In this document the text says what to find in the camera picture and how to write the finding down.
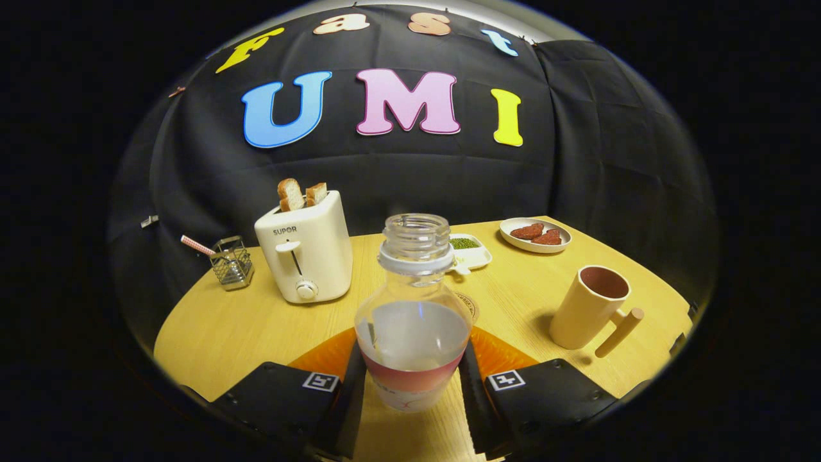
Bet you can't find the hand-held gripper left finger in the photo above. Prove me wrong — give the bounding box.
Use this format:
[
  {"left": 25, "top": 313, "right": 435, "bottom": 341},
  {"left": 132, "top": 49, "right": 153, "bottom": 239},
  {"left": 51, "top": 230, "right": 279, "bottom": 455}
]
[{"left": 182, "top": 327, "right": 368, "bottom": 460}]

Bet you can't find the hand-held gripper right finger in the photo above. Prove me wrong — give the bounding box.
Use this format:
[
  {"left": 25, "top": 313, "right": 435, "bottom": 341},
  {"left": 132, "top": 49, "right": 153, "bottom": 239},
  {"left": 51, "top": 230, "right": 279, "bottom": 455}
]
[{"left": 459, "top": 326, "right": 652, "bottom": 461}]

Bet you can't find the beige cup with wooden handle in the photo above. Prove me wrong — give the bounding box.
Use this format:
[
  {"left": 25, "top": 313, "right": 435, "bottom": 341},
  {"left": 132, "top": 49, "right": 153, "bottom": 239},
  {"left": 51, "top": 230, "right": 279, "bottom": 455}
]
[{"left": 549, "top": 265, "right": 645, "bottom": 359}]

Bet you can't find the clear plastic juice bottle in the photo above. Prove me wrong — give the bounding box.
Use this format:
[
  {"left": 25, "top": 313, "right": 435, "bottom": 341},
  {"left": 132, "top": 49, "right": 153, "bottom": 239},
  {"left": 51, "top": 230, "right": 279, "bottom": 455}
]
[{"left": 354, "top": 214, "right": 473, "bottom": 413}]

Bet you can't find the wooden table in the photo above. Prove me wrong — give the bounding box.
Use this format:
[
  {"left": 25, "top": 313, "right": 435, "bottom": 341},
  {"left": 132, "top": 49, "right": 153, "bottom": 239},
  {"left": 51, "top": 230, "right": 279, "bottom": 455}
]
[{"left": 153, "top": 216, "right": 695, "bottom": 462}]

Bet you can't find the white toaster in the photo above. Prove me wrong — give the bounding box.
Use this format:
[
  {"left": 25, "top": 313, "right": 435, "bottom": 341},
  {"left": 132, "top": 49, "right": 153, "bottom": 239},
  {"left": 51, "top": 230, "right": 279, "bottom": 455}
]
[{"left": 254, "top": 190, "right": 353, "bottom": 305}]

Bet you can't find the round white plate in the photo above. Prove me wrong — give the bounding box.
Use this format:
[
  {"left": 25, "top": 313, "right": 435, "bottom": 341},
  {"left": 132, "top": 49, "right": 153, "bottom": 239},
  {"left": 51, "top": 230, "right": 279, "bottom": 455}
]
[{"left": 499, "top": 218, "right": 572, "bottom": 254}]

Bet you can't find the small white divided dish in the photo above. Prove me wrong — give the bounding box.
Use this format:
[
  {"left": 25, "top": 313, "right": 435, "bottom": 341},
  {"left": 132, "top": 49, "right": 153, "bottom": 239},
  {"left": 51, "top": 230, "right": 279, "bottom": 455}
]
[{"left": 448, "top": 233, "right": 493, "bottom": 275}]

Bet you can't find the pink striped straw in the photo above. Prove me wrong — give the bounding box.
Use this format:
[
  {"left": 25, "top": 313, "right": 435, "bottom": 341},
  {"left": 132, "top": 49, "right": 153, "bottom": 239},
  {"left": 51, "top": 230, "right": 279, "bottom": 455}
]
[{"left": 180, "top": 235, "right": 217, "bottom": 257}]

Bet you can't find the black backdrop cloth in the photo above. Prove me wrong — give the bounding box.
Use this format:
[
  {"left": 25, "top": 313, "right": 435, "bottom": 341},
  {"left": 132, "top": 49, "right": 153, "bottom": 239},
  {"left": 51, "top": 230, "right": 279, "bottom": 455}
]
[{"left": 108, "top": 5, "right": 719, "bottom": 347}]

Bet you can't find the wire mesh holder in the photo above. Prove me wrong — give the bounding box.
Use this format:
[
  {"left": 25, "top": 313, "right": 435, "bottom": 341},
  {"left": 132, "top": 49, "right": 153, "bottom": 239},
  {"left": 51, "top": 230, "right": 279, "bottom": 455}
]
[{"left": 210, "top": 235, "right": 255, "bottom": 291}]

